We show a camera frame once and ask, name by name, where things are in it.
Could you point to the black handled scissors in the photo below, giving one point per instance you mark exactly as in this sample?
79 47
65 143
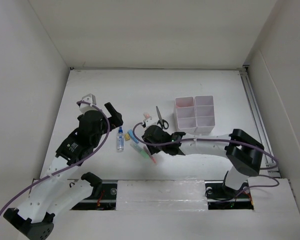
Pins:
161 122

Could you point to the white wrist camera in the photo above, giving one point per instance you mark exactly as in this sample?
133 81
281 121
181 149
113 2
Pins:
91 100
147 122

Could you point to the pink red pen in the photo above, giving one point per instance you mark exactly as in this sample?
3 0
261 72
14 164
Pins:
149 154

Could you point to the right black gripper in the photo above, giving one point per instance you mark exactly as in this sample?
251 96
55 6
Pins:
152 149

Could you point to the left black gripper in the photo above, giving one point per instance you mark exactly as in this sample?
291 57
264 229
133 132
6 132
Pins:
115 120

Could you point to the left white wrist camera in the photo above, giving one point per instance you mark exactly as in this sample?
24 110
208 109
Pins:
91 100

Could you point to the blue spray bottle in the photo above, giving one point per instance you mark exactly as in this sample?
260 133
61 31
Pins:
120 140

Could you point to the white foam front block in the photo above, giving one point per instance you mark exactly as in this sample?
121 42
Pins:
161 195

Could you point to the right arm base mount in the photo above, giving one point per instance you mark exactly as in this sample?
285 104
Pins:
220 198

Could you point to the green highlighter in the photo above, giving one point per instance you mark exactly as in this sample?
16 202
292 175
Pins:
139 150

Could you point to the yellow eraser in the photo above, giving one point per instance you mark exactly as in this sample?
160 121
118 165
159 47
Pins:
127 137

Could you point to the white six-slot organizer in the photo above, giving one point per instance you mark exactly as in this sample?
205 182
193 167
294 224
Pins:
199 119

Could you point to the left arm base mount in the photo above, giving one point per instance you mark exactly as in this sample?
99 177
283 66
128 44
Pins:
103 196

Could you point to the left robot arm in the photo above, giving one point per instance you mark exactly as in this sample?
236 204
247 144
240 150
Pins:
35 217

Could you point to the red highlighter pen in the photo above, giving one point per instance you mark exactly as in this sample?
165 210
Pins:
184 102

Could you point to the aluminium side rail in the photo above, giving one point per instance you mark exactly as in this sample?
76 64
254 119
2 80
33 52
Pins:
258 121

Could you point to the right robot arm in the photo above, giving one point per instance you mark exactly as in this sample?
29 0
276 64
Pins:
243 151

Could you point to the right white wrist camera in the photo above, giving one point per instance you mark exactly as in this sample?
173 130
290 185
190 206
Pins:
147 122

